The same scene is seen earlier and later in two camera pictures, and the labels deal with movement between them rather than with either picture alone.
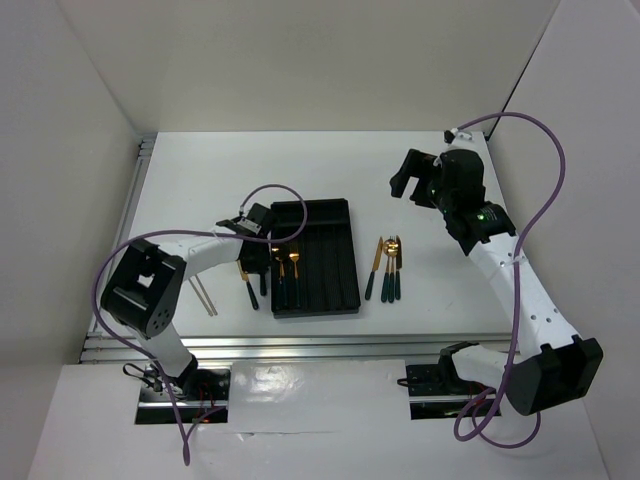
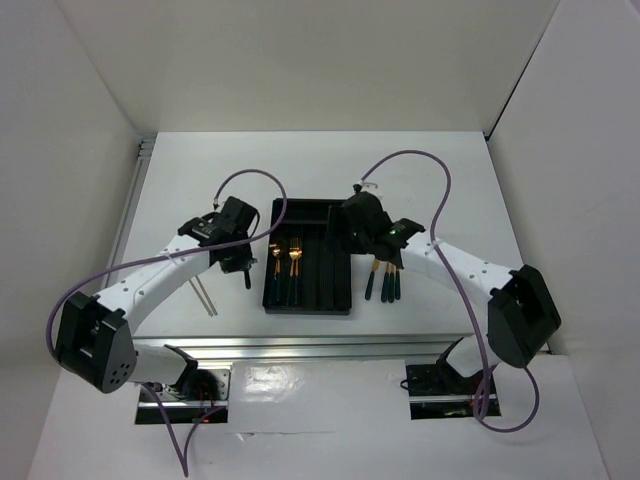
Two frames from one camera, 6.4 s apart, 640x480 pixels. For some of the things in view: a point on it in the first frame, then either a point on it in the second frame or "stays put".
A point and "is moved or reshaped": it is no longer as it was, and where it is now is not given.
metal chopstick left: x=200 y=296 stays put
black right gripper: x=419 y=164 to x=338 y=219
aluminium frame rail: x=293 y=347 stays put
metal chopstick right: x=209 y=301 stays put
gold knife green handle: x=375 y=268 stays put
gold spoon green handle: x=281 y=282 is moved or reshaped
